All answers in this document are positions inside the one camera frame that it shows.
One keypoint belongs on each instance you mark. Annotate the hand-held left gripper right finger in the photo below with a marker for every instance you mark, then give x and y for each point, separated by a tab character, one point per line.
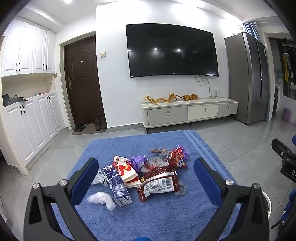
205	178

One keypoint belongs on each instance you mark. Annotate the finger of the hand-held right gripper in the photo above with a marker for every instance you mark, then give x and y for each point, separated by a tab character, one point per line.
281	147

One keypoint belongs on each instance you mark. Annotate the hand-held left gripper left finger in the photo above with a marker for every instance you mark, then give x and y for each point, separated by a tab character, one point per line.
85	182

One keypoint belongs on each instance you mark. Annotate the green and white packet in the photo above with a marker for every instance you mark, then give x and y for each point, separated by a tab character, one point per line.
101	179

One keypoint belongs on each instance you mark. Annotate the white plastic bag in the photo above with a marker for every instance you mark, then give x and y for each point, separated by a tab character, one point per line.
99	198

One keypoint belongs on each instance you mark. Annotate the dark blue milk carton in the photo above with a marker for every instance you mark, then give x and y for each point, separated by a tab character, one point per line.
116	185

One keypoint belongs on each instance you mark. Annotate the red and clear snack wrapper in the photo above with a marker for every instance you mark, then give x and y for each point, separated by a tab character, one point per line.
177	158

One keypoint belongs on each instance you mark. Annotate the white round trash bin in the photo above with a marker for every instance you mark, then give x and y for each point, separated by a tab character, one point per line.
267	201

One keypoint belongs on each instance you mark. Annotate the red white yellow snack bag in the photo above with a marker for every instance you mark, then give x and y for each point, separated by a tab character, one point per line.
126	172

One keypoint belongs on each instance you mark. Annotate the dark red sausage packet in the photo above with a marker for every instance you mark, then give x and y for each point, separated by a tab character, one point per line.
157	185

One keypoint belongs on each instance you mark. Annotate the clear plastic wrapper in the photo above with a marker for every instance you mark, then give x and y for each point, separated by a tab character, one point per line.
158	162

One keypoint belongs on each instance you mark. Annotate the purple plastic wrapper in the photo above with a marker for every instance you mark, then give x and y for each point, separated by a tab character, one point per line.
136	162

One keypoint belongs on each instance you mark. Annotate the brown sausage stick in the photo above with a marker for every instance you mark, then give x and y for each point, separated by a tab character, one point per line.
157	151

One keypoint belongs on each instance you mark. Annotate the person's right hand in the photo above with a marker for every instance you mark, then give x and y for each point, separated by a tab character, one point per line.
290	206

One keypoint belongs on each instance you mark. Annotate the purple waste bin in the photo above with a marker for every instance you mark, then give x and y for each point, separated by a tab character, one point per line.
287	115

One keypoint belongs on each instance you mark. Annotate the grey doormat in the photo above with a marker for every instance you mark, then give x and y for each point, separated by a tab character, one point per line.
90	131

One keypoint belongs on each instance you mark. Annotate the black shoe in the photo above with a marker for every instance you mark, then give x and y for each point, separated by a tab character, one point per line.
82	127
76	128

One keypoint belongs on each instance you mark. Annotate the brown boot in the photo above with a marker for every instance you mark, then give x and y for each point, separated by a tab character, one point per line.
97	125
103	124

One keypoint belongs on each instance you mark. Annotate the blue towel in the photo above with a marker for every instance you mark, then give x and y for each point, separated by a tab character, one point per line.
150	215

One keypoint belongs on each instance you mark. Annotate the white base cabinets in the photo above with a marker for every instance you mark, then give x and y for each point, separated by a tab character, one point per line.
32	129

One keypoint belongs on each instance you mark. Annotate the white television cabinet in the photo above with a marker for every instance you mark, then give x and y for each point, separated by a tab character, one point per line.
166	114

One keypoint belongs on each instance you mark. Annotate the grey refrigerator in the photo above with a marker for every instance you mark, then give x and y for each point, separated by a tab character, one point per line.
245	78

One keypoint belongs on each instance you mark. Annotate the yellow hanging garment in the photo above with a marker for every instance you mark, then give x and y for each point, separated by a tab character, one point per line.
285	67

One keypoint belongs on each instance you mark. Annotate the golden tiger figurine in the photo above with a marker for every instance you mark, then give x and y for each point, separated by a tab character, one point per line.
190	97

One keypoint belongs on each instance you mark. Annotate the white power strip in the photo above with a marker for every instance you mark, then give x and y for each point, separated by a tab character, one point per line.
218	93

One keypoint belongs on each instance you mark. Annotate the golden dragon figurine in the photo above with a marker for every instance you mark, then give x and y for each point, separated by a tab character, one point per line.
159	100

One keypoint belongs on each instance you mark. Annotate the brown entrance door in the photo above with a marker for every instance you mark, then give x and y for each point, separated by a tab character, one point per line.
83	81

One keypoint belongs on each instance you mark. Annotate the black bag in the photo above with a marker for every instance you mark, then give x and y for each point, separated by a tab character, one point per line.
13	100

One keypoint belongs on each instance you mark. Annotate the blue curtain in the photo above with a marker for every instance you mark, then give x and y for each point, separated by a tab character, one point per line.
251	29

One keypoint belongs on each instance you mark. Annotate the black wall television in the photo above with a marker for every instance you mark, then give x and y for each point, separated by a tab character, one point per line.
171	51

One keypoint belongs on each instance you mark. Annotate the white wall cabinets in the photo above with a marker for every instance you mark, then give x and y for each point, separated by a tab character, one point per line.
25	48

